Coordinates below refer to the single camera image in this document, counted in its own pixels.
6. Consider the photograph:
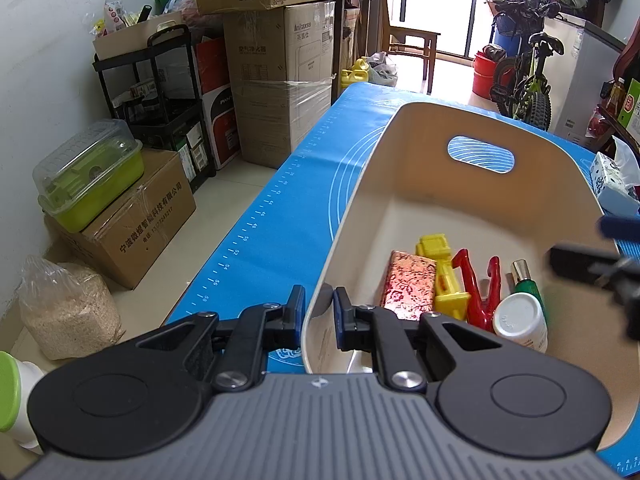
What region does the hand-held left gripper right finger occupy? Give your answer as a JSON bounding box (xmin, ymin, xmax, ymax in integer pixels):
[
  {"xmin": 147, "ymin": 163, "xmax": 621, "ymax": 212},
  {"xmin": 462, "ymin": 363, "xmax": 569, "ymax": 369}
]
[{"xmin": 333, "ymin": 286, "xmax": 502, "ymax": 394}]

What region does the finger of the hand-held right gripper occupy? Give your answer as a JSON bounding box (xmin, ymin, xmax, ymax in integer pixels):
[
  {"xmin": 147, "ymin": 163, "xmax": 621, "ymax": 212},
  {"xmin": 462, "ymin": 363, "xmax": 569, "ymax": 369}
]
[
  {"xmin": 599, "ymin": 214, "xmax": 640, "ymax": 240},
  {"xmin": 549, "ymin": 244, "xmax": 640, "ymax": 342}
]

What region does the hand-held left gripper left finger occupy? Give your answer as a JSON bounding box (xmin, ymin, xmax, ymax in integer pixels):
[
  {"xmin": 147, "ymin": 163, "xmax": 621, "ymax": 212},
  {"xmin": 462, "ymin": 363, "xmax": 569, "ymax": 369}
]
[{"xmin": 136, "ymin": 284, "xmax": 306, "ymax": 394}]

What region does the green bottle with silver cap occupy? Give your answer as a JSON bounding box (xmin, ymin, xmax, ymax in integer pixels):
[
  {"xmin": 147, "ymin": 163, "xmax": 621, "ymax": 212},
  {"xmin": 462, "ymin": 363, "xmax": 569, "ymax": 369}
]
[{"xmin": 509, "ymin": 259, "xmax": 549, "ymax": 327}]

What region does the red floral patterned box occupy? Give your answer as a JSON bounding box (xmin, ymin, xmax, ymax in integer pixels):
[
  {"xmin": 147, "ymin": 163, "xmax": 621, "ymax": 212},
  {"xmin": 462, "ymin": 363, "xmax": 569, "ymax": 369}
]
[{"xmin": 379, "ymin": 250, "xmax": 439, "ymax": 322}]

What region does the white capped bottle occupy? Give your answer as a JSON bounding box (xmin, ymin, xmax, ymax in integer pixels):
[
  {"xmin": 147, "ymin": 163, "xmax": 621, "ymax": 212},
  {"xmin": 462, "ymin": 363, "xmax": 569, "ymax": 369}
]
[{"xmin": 492, "ymin": 292, "xmax": 549, "ymax": 354}]

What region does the yellow toy tool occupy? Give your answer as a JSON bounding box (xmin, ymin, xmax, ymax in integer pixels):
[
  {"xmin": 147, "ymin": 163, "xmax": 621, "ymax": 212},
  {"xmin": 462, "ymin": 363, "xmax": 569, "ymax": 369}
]
[{"xmin": 415, "ymin": 232, "xmax": 472, "ymax": 322}]

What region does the red plastic clamp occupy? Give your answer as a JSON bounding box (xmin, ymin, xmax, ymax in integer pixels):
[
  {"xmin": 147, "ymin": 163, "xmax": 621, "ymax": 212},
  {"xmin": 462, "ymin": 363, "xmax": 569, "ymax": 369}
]
[{"xmin": 450, "ymin": 248, "xmax": 503, "ymax": 334}]

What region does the cream plastic storage bin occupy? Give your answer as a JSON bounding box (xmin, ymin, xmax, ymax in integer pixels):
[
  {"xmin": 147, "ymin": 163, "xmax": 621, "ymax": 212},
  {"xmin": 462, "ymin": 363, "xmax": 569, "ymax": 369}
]
[{"xmin": 301, "ymin": 101, "xmax": 634, "ymax": 454}]

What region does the blue patterned tissue box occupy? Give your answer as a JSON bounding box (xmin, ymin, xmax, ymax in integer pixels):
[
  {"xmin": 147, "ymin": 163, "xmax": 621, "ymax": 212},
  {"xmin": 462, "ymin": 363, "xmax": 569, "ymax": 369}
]
[{"xmin": 589, "ymin": 136, "xmax": 640, "ymax": 217}]

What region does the blue silicone measuring mat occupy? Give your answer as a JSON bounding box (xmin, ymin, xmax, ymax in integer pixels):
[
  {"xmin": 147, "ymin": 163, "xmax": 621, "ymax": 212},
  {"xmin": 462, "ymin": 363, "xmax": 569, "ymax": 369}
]
[{"xmin": 165, "ymin": 82, "xmax": 640, "ymax": 480}]

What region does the green carton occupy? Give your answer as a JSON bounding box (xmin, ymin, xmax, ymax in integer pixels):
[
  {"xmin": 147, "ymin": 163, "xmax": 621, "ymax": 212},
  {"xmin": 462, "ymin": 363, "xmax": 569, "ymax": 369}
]
[{"xmin": 617, "ymin": 77, "xmax": 640, "ymax": 142}]

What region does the white chest freezer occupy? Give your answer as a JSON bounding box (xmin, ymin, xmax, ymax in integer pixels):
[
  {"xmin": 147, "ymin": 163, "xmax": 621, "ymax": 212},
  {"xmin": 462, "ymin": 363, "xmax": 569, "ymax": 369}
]
[{"xmin": 542, "ymin": 12, "xmax": 627, "ymax": 151}]

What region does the green and black bicycle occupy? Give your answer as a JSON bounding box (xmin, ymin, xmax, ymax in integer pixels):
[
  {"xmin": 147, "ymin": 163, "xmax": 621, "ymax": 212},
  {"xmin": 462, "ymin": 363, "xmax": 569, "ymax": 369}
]
[{"xmin": 488, "ymin": 0, "xmax": 565, "ymax": 134}]

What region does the printed cardboard box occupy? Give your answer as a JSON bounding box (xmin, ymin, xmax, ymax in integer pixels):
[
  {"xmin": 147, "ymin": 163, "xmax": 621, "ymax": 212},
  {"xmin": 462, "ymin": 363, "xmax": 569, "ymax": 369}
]
[{"xmin": 56, "ymin": 148, "xmax": 197, "ymax": 291}]

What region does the red plastic bucket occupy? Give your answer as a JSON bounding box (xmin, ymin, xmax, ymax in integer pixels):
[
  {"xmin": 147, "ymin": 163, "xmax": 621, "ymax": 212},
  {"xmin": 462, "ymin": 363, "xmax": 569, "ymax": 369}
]
[{"xmin": 472, "ymin": 51, "xmax": 502, "ymax": 101}]

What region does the blue plastic barrel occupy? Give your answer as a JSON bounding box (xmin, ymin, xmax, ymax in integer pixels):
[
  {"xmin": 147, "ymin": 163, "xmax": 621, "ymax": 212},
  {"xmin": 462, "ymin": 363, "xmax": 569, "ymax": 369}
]
[{"xmin": 492, "ymin": 27, "xmax": 522, "ymax": 60}]

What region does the red and white appliance box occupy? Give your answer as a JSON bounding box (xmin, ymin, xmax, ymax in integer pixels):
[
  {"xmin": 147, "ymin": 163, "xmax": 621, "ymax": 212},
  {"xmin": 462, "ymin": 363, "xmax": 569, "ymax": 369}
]
[{"xmin": 194, "ymin": 36, "xmax": 240, "ymax": 171}]

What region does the large taped cardboard box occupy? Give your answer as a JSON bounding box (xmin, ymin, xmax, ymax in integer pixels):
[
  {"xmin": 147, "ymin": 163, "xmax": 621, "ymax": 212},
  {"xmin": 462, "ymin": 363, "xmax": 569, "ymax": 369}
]
[{"xmin": 223, "ymin": 1, "xmax": 337, "ymax": 170}]

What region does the clear bag of grain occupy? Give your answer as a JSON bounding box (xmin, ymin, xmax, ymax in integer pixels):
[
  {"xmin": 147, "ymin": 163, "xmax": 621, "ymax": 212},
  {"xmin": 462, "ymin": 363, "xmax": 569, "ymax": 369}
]
[{"xmin": 18, "ymin": 255, "xmax": 126, "ymax": 361}]

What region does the black utility cart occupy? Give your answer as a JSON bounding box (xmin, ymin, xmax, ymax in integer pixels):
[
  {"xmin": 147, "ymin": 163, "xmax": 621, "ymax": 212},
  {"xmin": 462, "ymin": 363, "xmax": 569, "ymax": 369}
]
[{"xmin": 92, "ymin": 24, "xmax": 217, "ymax": 193}]

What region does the yellow plastic jug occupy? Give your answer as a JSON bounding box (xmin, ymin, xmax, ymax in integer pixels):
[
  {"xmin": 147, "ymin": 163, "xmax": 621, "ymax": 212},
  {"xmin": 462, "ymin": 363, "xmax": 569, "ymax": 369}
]
[{"xmin": 340, "ymin": 58, "xmax": 370, "ymax": 95}]

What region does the green container with clear lid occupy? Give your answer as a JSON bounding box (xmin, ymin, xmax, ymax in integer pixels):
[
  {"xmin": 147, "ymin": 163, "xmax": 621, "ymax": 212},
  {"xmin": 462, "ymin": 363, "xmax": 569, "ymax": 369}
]
[{"xmin": 32, "ymin": 119, "xmax": 145, "ymax": 233}]

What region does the grey plastic bag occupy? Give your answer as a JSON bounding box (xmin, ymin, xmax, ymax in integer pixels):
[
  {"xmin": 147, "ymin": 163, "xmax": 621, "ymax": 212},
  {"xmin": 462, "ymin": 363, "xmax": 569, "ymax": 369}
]
[{"xmin": 366, "ymin": 51, "xmax": 399, "ymax": 88}]

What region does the dark wooden shelf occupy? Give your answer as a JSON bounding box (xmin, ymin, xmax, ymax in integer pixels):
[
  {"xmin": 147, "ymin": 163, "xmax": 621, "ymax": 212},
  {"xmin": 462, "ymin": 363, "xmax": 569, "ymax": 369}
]
[{"xmin": 331, "ymin": 0, "xmax": 373, "ymax": 98}]

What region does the wooden chair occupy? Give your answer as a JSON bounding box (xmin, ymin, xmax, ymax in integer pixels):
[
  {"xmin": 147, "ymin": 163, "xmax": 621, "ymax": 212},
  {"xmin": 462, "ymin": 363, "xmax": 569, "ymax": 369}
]
[{"xmin": 380, "ymin": 0, "xmax": 442, "ymax": 95}]

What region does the white bottle with green cap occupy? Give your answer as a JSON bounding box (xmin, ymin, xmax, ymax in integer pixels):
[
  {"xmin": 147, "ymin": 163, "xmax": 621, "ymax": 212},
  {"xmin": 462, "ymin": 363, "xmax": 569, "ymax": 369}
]
[{"xmin": 0, "ymin": 351, "xmax": 48, "ymax": 456}]

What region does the open tan cardboard box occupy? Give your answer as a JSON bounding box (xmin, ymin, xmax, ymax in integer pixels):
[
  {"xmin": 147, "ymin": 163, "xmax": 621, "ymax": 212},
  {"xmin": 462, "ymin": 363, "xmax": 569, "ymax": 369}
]
[{"xmin": 93, "ymin": 10, "xmax": 191, "ymax": 61}]

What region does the snack packet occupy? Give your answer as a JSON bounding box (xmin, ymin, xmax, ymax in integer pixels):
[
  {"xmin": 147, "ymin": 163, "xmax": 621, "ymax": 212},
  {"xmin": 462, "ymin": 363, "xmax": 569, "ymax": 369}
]
[{"xmin": 102, "ymin": 0, "xmax": 128, "ymax": 33}]

